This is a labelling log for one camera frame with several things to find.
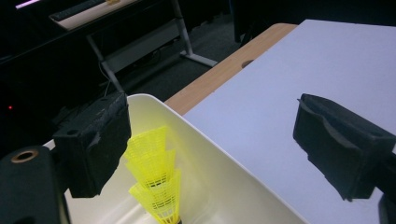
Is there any white plastic storage bin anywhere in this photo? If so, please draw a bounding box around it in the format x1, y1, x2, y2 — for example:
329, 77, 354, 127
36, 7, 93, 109
43, 92, 307, 224

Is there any black keyboard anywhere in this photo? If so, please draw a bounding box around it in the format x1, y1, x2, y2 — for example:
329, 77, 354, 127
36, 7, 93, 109
49, 0, 106, 22

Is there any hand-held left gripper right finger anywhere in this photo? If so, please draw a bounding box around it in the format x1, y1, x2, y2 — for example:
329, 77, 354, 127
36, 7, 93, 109
292, 92, 396, 202

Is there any grey metal frame desk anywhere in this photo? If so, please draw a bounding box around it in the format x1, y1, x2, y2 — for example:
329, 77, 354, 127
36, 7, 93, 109
49, 0, 219, 94

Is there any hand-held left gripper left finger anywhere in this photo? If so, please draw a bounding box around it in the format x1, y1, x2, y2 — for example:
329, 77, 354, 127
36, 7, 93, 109
51, 91, 133, 199

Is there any white table cover sheet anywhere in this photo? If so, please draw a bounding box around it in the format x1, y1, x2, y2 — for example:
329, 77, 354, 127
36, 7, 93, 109
182, 19, 396, 224

